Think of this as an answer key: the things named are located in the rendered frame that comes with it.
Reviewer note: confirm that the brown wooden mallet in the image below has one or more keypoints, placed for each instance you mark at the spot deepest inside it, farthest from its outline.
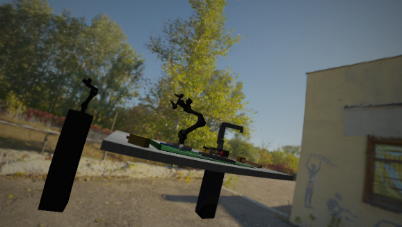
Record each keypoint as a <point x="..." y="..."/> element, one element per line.
<point x="243" y="160"/>

